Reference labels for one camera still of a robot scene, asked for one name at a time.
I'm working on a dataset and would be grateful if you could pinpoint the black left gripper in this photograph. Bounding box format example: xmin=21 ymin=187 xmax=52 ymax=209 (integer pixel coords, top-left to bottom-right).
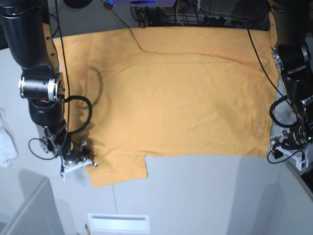
xmin=273 ymin=97 xmax=313 ymax=150

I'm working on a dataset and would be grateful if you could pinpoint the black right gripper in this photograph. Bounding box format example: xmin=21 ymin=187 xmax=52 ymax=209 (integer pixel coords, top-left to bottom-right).
xmin=39 ymin=124 xmax=91 ymax=163

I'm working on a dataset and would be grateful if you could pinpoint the yellow T-shirt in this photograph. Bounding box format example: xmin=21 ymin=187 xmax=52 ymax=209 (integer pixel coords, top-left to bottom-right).
xmin=55 ymin=27 xmax=277 ymax=188

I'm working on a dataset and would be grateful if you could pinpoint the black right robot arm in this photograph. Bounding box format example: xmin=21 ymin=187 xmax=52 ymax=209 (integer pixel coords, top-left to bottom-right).
xmin=0 ymin=0 xmax=92 ymax=164

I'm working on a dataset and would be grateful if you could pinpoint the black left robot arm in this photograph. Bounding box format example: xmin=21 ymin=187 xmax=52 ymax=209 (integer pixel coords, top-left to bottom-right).
xmin=269 ymin=0 xmax=313 ymax=150

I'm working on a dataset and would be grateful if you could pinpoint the black keyboard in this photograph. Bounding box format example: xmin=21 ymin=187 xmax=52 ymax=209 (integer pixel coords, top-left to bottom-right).
xmin=301 ymin=170 xmax=313 ymax=192

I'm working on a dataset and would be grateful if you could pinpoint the white crumpled cloth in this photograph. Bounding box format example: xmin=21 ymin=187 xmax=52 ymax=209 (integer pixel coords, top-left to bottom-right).
xmin=0 ymin=110 xmax=18 ymax=168

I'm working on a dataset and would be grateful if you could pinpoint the grey right partition panel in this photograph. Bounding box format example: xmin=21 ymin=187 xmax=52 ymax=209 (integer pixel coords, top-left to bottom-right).
xmin=276 ymin=163 xmax=313 ymax=235

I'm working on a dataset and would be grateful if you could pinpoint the grey partition panel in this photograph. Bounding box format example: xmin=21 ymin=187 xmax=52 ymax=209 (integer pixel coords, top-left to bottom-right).
xmin=1 ymin=177 xmax=65 ymax=235
xmin=276 ymin=163 xmax=313 ymax=235

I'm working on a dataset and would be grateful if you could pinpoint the grey left partition panel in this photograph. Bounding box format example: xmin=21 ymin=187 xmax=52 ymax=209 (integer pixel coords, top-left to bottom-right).
xmin=1 ymin=177 xmax=65 ymax=235

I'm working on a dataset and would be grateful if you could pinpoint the pencil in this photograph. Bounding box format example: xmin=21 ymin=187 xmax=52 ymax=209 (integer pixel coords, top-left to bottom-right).
xmin=85 ymin=224 xmax=90 ymax=235

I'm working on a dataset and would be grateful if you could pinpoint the blue grey device box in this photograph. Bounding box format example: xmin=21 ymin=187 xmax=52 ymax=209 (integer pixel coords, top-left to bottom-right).
xmin=108 ymin=0 xmax=176 ymax=7

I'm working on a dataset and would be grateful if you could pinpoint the power strip with plugs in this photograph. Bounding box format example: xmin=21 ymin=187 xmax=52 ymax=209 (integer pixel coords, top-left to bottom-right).
xmin=166 ymin=13 xmax=245 ymax=27

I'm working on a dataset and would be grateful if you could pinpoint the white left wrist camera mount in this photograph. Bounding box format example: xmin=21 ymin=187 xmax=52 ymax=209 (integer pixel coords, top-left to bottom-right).
xmin=267 ymin=137 xmax=309 ymax=171

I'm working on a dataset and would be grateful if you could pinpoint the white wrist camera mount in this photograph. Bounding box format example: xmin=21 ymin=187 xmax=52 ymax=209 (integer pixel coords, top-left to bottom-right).
xmin=267 ymin=137 xmax=309 ymax=171
xmin=59 ymin=157 xmax=98 ymax=182

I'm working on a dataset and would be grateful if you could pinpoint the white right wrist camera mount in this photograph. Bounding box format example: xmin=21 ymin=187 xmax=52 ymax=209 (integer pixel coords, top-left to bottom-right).
xmin=59 ymin=157 xmax=98 ymax=182

